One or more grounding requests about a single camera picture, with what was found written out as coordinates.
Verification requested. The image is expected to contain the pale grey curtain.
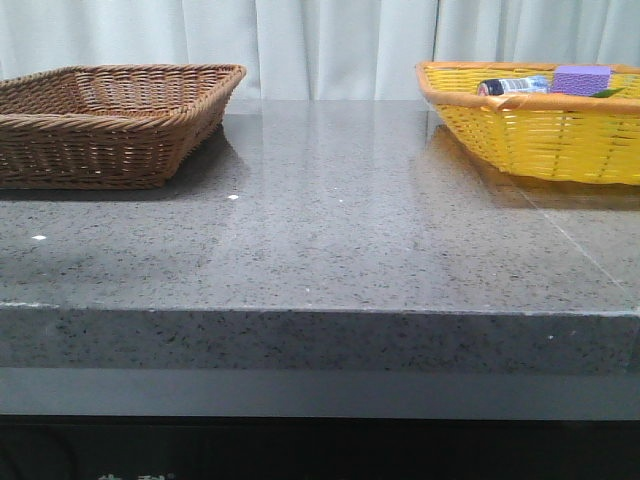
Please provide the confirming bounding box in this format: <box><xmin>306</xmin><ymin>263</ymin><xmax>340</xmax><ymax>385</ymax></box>
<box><xmin>1</xmin><ymin>1</ymin><xmax>639</xmax><ymax>100</ymax></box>

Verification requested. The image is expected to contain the brown wicker basket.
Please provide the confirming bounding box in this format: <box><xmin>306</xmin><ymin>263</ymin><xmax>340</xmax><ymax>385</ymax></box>
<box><xmin>1</xmin><ymin>64</ymin><xmax>247</xmax><ymax>190</ymax></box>

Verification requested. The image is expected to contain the small black-capped bottle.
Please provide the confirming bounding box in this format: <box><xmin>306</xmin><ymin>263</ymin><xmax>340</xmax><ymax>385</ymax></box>
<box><xmin>477</xmin><ymin>75</ymin><xmax>550</xmax><ymax>96</ymax></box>

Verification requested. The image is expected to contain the yellow woven basket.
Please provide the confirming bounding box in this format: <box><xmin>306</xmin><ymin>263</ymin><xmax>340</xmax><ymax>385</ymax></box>
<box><xmin>416</xmin><ymin>61</ymin><xmax>639</xmax><ymax>185</ymax></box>

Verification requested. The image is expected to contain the purple foam block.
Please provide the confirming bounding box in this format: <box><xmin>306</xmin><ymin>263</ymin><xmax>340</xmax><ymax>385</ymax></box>
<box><xmin>551</xmin><ymin>65</ymin><xmax>612</xmax><ymax>96</ymax></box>

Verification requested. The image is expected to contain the green leaf toy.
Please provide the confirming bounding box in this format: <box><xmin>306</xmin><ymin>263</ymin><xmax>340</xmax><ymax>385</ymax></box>
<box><xmin>591</xmin><ymin>87</ymin><xmax>625</xmax><ymax>99</ymax></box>

